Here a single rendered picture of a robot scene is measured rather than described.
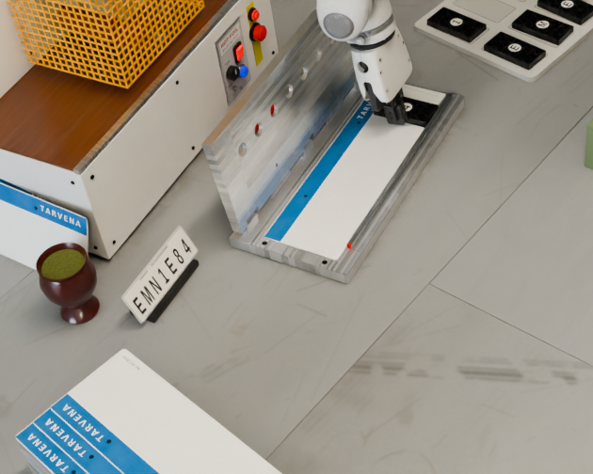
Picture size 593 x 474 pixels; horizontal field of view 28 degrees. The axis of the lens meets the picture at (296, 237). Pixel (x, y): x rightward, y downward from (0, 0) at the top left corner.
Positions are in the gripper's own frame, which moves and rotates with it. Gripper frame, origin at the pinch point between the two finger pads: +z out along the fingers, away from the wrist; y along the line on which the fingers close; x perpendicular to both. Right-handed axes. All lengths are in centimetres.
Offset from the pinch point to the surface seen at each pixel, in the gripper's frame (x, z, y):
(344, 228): -2.2, 3.2, -24.9
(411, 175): -7.0, 4.0, -10.5
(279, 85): 10.1, -14.8, -13.4
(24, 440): 14, -7, -80
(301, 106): 10.7, -7.4, -9.4
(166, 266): 17.5, -2.7, -43.7
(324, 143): 9.4, 0.6, -8.8
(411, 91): 0.9, 1.5, 7.6
